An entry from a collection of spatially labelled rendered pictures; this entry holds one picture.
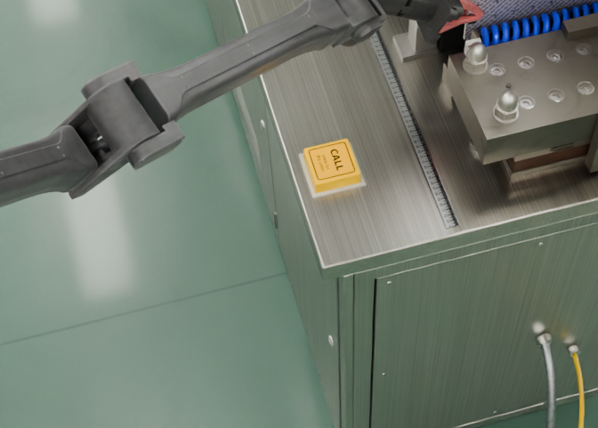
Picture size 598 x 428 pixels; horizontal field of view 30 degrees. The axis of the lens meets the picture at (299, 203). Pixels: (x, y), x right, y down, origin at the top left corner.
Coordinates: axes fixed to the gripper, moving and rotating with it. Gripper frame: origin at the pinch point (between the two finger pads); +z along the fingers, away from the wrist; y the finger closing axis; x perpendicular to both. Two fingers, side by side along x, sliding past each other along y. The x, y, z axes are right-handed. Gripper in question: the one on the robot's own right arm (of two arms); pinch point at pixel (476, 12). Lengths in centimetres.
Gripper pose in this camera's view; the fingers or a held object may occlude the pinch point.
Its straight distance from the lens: 166.5
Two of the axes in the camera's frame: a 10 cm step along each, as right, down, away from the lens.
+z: 8.5, 0.8, 5.2
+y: 2.6, 8.0, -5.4
